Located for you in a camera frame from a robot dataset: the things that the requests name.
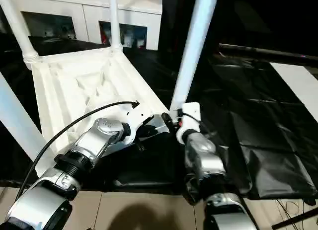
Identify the long dark tube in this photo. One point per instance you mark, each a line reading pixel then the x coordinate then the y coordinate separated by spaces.
pixel 268 51

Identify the black work table frame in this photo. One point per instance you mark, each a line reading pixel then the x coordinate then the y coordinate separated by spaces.
pixel 293 218

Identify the white flat item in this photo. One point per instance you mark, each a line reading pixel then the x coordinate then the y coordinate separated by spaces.
pixel 295 78

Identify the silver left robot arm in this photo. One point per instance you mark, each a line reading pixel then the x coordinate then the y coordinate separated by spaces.
pixel 104 130

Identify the black shiny mat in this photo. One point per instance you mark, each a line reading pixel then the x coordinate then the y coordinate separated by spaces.
pixel 261 140

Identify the dark brown cabinet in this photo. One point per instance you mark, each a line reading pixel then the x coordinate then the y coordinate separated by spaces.
pixel 248 16

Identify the white cabinet with glass doors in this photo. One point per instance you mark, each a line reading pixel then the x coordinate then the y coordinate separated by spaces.
pixel 87 6

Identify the white plastic table top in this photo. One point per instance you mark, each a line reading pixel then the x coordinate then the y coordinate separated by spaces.
pixel 74 86

